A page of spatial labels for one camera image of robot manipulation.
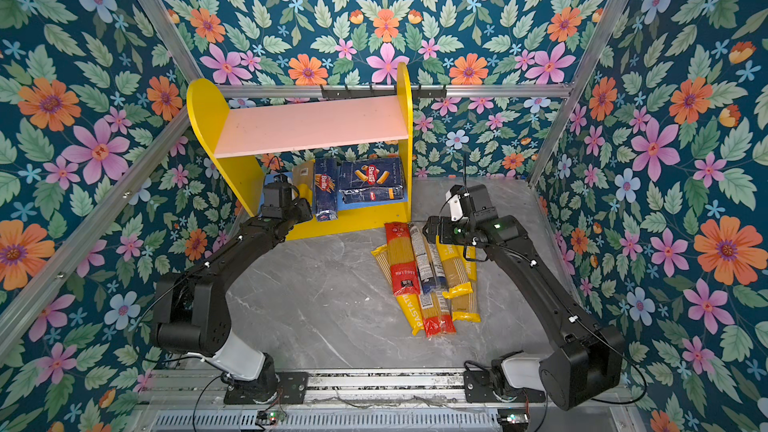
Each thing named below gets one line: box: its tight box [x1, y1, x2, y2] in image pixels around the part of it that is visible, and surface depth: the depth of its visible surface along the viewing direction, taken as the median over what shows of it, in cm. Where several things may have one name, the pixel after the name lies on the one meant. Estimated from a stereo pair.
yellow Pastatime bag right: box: [451, 246, 481, 323], surface depth 86 cm
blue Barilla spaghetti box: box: [314, 158, 339, 222], surface depth 95 cm
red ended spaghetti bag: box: [418, 289, 456, 339], surface depth 85 cm
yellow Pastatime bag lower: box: [370, 244, 425, 337], surface depth 87 cm
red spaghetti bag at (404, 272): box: [384, 222, 421, 297], surface depth 95 cm
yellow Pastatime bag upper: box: [436, 235, 474, 299], surface depth 90 cm
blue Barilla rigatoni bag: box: [340, 157, 405, 204], surface depth 95 cm
